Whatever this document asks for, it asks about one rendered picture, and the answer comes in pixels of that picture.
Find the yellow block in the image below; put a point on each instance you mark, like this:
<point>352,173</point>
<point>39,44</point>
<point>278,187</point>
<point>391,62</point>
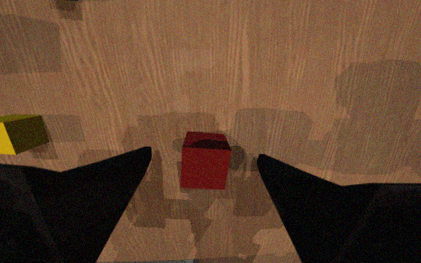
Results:
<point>19,133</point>

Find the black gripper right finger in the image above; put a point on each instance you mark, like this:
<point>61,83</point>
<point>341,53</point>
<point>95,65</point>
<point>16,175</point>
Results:
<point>323,218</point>

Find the red block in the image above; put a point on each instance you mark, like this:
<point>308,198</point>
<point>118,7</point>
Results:
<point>205,160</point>

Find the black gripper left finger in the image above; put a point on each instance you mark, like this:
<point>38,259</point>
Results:
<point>75,211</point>

